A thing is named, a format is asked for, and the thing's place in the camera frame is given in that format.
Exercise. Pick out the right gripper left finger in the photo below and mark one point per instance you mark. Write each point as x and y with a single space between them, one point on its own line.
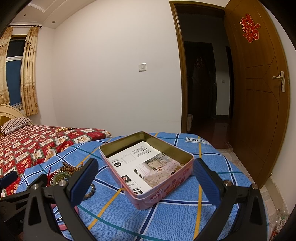
40 223

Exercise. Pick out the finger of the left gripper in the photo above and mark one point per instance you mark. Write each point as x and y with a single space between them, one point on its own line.
8 179

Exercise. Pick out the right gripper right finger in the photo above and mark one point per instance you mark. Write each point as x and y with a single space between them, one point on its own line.
250 222

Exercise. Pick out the brown wooden bead mala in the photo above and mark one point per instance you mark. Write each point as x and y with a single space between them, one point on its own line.
67 168

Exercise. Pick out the pink metal tin box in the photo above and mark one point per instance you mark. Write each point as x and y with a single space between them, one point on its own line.
168 146

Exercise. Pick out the pink jade bangle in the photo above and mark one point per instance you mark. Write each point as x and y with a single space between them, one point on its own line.
62 223

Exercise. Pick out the red knot tassel charm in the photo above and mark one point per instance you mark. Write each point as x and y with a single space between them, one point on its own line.
49 178

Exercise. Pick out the green jade bangle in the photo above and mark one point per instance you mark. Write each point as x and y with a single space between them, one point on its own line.
60 177

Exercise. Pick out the red patterned bed quilt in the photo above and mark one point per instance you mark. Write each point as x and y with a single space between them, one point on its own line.
33 144

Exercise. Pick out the striped pillow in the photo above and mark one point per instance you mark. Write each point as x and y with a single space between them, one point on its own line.
15 123

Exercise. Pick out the cream wooden headboard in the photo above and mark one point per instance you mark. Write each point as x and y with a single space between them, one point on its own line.
8 112

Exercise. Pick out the blue plaid blanket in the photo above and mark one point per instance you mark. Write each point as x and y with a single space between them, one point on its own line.
108 213

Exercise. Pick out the beads on bed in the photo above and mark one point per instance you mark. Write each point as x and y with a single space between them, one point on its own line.
65 129

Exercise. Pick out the beige curtain left panel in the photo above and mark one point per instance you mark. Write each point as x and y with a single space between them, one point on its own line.
5 40

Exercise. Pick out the beige curtain panel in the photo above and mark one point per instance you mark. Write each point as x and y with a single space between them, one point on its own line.
5 40
28 74

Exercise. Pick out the printed paper leaflet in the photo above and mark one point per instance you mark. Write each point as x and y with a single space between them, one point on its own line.
143 167

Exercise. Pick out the beige curtain right panel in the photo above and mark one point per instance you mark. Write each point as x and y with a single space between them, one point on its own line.
28 74

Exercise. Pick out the brown wooden door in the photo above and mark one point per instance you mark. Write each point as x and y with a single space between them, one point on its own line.
260 109

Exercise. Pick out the black curtain rod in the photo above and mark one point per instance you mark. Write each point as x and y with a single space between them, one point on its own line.
25 25

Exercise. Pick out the red double happiness sticker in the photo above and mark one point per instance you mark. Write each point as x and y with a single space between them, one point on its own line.
250 28

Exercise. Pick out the window with white frame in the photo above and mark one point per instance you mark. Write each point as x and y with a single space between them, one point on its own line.
14 59

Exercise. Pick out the brown door frame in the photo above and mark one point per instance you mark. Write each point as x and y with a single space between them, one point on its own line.
181 49

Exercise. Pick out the silver door handle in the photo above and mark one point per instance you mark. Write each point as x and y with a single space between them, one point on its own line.
281 77

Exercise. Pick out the white wall light switch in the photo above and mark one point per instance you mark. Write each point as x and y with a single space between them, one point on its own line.
142 67

